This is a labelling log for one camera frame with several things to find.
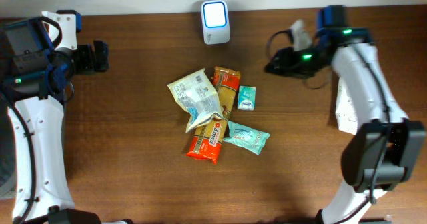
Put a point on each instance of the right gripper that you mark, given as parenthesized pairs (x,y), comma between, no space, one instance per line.
(281,58)

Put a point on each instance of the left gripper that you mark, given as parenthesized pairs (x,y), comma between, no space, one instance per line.
(91,62)

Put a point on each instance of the white tube with cork cap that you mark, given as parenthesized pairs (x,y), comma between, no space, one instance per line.
(345,113)

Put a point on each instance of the small teal tissue pack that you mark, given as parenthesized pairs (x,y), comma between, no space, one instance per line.
(246,98)

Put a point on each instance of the teal wet wipes pack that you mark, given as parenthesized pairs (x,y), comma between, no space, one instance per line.
(251,139)

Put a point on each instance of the white snack bag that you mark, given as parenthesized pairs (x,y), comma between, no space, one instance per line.
(196,95)

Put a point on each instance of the orange spaghetti package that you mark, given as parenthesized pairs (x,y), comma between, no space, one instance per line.
(208,139)

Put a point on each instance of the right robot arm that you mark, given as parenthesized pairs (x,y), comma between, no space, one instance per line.
(383,152)

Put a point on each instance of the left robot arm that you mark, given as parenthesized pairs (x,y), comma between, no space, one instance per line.
(39,57)

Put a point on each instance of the grey plastic mesh basket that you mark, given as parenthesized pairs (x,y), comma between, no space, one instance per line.
(8,162)

